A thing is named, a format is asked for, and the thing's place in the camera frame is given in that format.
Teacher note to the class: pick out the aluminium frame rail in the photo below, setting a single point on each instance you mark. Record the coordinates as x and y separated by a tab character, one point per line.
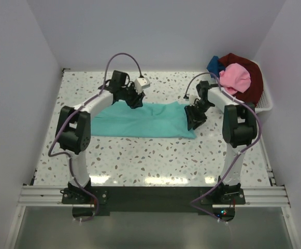
272	196

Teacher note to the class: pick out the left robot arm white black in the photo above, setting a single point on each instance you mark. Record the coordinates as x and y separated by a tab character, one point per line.
73	132

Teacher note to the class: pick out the dark red t shirt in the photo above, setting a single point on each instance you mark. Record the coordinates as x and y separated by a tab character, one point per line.
254	92

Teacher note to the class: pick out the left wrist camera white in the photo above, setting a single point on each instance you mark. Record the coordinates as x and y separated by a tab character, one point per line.
141	83

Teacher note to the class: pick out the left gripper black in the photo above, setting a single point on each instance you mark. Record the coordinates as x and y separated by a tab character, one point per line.
137	100

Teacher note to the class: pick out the teal t shirt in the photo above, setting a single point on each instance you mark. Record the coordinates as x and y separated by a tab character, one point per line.
149	121

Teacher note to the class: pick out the white plastic laundry basket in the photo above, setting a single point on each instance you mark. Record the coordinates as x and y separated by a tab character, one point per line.
264	103

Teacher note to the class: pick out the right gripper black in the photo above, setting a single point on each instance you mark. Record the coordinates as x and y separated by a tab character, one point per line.
194	120

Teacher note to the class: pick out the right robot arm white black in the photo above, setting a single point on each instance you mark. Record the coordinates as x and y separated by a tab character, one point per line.
239	131

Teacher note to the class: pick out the blue t shirt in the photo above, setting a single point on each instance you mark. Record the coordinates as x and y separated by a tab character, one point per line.
215	66

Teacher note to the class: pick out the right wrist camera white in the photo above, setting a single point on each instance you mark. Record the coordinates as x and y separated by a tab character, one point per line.
192	99

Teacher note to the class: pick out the pink t shirt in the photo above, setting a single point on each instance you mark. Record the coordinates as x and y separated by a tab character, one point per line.
235	79

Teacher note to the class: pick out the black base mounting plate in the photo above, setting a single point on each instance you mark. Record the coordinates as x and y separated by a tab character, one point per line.
154	200

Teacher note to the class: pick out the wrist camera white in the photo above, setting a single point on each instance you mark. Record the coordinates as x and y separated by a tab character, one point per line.
192	99
141	83

